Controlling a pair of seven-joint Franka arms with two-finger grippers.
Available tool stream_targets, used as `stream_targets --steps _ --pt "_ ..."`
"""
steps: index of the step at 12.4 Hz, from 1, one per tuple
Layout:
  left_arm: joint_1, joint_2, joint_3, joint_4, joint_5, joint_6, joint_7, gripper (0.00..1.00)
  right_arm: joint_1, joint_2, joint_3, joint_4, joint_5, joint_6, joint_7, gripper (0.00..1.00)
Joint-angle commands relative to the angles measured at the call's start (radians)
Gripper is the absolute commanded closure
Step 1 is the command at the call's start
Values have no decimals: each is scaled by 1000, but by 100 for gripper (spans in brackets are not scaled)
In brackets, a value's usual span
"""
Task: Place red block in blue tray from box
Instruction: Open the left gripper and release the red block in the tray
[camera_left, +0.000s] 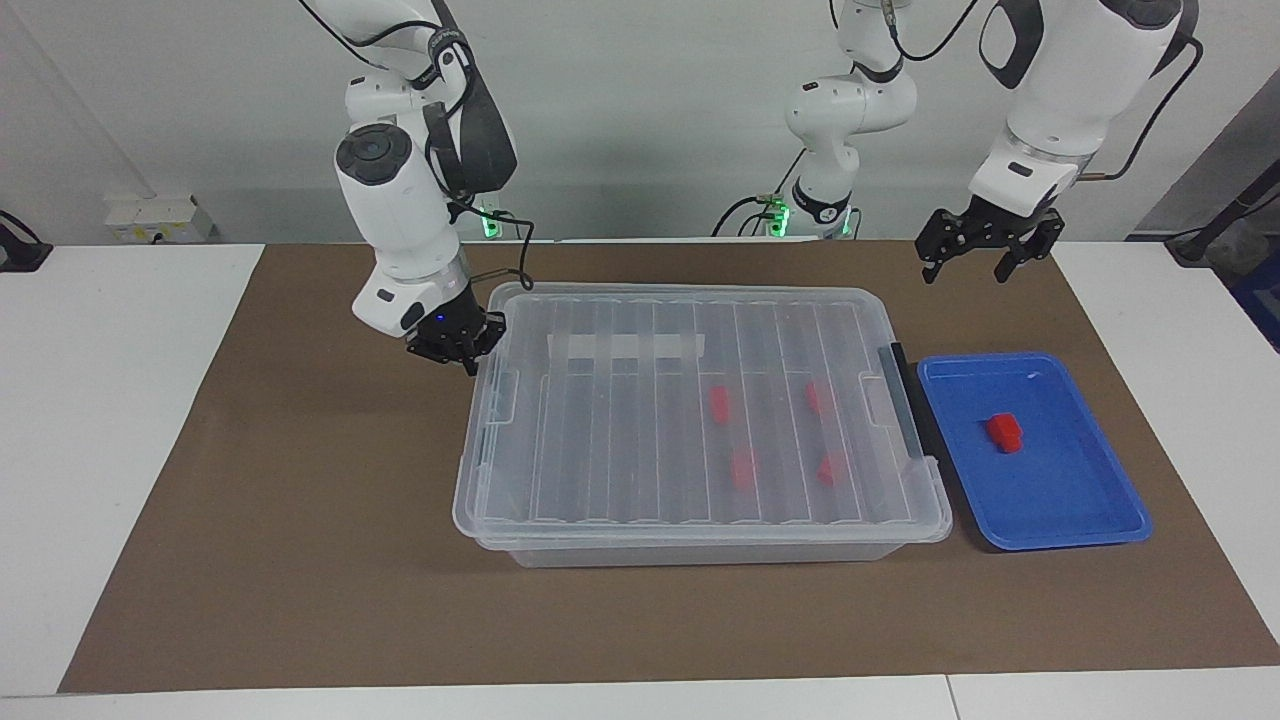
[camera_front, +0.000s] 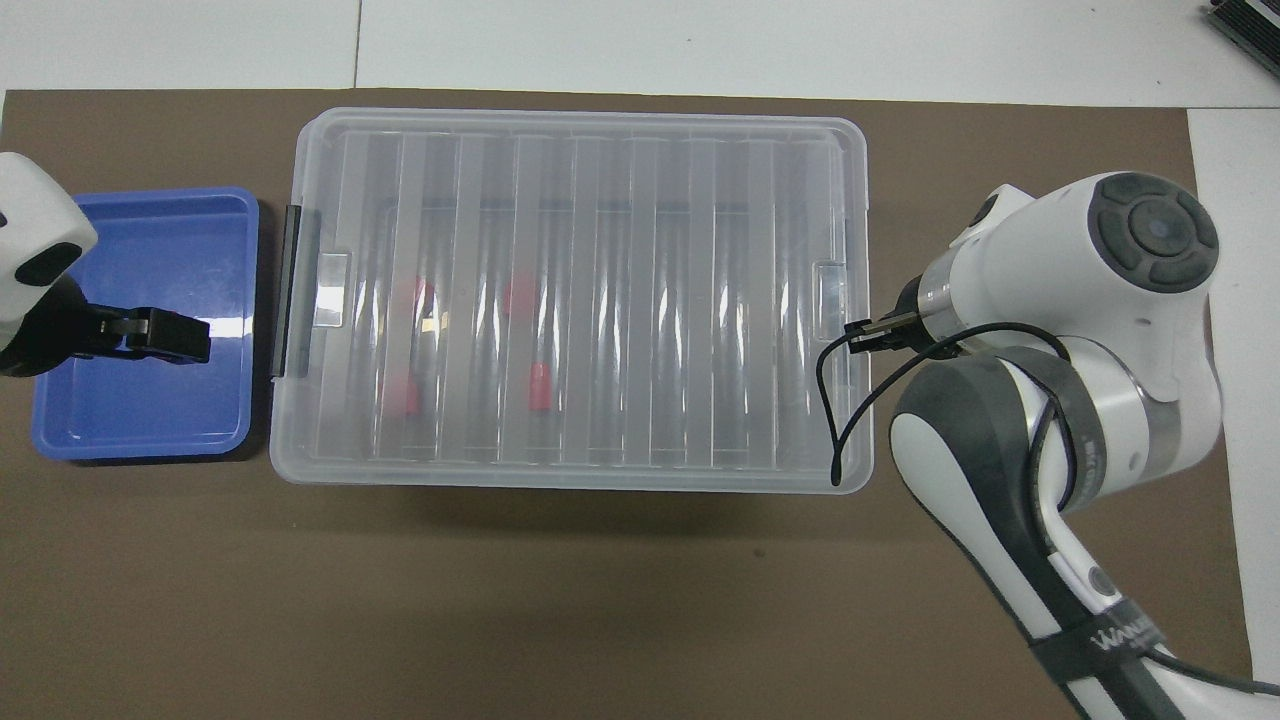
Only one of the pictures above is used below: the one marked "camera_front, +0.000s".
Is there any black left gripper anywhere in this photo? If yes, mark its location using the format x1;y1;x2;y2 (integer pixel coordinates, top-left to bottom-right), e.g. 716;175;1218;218
0;278;211;376

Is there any clear plastic storage box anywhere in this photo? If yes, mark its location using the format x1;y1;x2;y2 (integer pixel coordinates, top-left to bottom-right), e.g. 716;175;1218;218
268;107;876;496

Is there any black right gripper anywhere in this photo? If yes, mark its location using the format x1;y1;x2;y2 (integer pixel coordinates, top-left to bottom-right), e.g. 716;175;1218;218
845;278;961;359

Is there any dark ridged device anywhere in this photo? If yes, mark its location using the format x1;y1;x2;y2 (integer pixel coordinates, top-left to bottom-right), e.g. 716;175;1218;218
1205;0;1280;61

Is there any blue plastic tray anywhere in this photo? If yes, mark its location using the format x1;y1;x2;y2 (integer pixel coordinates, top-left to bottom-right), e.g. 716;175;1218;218
30;187;261;463

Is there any clear ribbed plastic lid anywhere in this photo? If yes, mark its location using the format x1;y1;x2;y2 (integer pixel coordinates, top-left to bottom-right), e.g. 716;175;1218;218
268;107;876;496

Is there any brown table mat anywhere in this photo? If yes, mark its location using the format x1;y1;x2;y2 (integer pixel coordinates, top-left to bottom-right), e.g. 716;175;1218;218
0;88;1259;720

